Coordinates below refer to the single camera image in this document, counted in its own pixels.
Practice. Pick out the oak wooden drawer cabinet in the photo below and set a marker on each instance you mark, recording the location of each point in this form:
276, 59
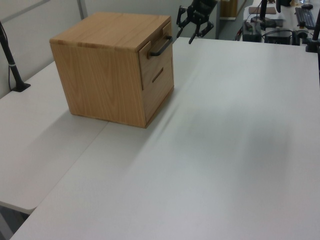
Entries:
100, 80

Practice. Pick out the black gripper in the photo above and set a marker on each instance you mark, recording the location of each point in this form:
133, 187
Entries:
202, 10

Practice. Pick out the black computer mouse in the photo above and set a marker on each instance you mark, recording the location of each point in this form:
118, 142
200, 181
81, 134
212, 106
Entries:
307, 6

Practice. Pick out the wooden drawer with slot grip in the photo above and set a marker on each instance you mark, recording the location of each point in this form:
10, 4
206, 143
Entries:
160, 92

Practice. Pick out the grey partition frame post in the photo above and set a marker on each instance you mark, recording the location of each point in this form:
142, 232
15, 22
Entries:
82, 8

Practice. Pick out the black box device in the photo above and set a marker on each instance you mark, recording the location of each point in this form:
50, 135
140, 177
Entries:
251, 36

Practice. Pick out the black pole with table clamp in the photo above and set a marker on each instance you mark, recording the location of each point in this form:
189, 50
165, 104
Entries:
315, 30

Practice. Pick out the black monitor stand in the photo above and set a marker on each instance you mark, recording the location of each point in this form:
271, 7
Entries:
263, 7

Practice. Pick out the black computer keyboard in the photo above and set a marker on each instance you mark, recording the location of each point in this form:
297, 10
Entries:
306, 17

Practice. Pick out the brown desk mat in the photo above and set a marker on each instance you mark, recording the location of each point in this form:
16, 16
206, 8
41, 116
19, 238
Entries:
271, 10

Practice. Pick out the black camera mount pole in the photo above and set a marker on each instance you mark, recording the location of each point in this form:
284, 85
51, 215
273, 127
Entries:
15, 75

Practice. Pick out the light wooden office cabinet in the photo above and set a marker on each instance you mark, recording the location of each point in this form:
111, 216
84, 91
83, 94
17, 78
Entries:
228, 10

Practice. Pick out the black desktop computer unit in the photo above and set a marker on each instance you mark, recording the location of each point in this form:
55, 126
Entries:
277, 38

